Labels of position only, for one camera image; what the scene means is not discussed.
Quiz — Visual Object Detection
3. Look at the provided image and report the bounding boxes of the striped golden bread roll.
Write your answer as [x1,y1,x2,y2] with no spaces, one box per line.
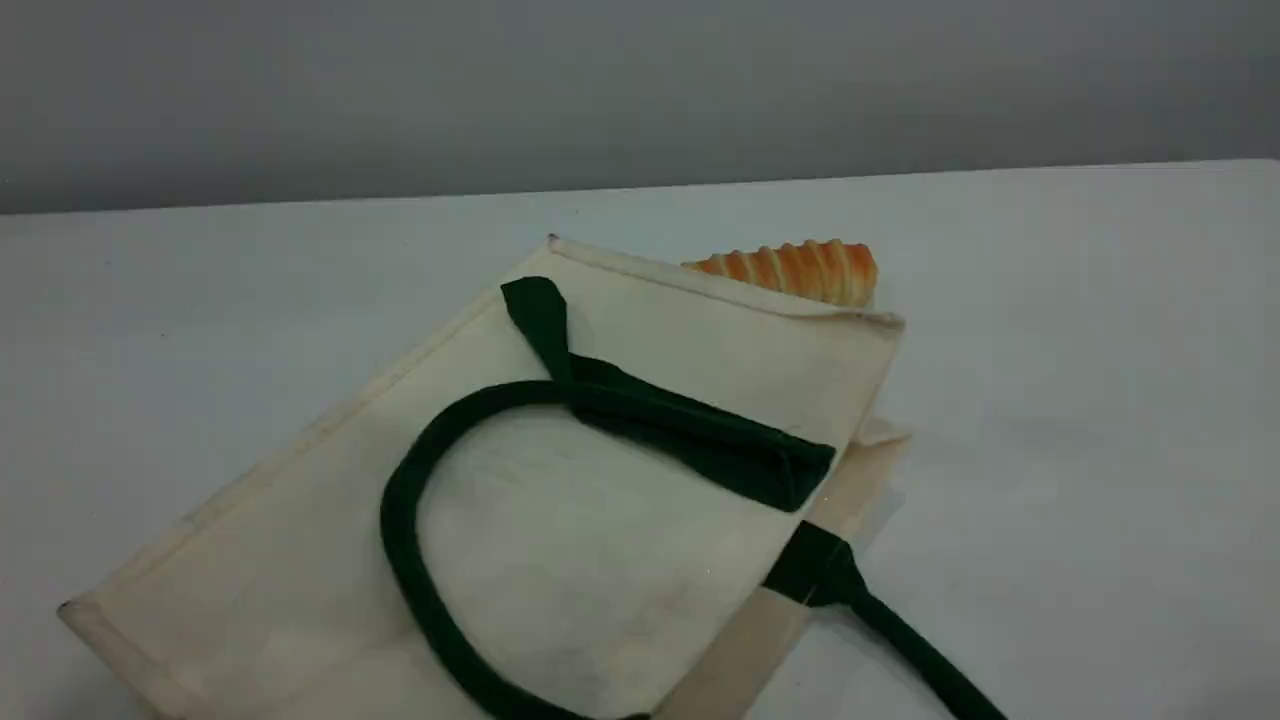
[682,238,880,310]

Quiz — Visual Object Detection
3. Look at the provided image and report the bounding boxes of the cream canvas bag green handles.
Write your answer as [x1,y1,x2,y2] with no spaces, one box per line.
[56,234,1011,720]

